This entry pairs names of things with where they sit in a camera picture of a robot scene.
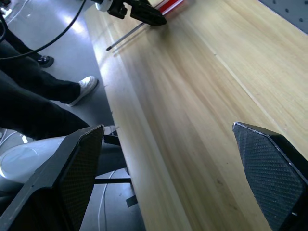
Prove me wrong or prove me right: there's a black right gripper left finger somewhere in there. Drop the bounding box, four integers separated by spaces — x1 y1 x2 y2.
0 124 105 231

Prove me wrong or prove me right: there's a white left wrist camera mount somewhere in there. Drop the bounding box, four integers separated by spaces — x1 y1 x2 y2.
95 0 114 12

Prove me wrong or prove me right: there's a black and white sneaker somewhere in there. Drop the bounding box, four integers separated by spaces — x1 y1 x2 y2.
37 55 54 68

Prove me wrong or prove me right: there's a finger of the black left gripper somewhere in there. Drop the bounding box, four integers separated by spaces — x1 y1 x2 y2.
144 0 167 22
130 0 167 26

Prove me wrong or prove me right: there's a black metal table frame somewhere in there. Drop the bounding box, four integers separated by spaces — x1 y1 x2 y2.
95 134 132 185

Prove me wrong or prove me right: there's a red-handled screwdriver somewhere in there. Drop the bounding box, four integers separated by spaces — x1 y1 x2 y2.
106 0 193 51

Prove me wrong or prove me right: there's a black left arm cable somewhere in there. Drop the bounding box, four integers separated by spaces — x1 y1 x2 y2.
0 0 89 60

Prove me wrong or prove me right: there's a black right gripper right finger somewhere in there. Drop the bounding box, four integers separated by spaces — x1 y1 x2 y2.
232 122 308 231

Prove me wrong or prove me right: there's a white robot body shell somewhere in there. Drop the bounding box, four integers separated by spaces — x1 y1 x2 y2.
0 135 70 186

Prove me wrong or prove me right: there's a grey pegboard panel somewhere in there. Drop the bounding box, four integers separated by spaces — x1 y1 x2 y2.
258 0 308 34

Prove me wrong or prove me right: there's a white shoe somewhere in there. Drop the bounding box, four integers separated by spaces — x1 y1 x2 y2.
66 76 99 107
103 125 118 136

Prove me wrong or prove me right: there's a person in black trousers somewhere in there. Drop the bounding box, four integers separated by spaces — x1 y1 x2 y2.
0 23 40 61
0 42 90 141

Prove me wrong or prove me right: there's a white floor cable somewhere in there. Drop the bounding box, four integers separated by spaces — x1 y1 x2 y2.
98 169 116 231

